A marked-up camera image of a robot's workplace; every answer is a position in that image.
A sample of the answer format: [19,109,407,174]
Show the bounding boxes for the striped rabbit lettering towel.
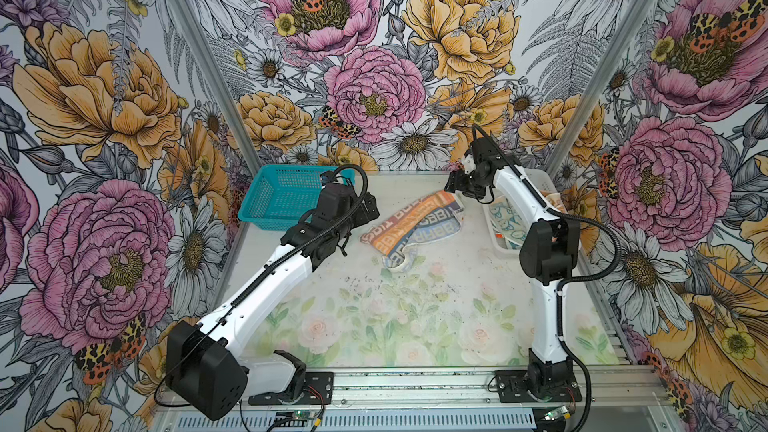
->
[360,191,465,270]

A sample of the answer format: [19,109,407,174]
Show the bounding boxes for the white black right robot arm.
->
[445,137,581,401]

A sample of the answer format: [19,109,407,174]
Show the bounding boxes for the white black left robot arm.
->
[164,181,379,420]

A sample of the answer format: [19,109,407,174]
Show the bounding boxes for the white plastic laundry basket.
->
[482,169,566,256]

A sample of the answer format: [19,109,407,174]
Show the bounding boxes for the teal plastic basket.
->
[238,164,335,231]

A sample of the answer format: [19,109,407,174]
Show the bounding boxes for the cream towel blue swirls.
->
[488,199,529,250]

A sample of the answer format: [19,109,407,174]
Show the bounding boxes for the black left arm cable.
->
[153,163,370,409]

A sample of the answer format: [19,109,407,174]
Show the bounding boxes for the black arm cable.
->
[471,124,622,432]
[153,163,370,409]

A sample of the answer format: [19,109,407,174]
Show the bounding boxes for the aluminium corner post right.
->
[545,0,658,177]

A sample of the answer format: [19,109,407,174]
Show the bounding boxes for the aluminium corner post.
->
[545,0,658,177]
[166,0,262,177]

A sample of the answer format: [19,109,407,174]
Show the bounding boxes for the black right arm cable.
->
[471,124,622,432]

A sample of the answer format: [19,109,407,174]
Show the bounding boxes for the aluminium front rail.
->
[152,365,686,431]

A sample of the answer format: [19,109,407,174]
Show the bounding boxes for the aluminium corner post left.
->
[166,0,262,177]

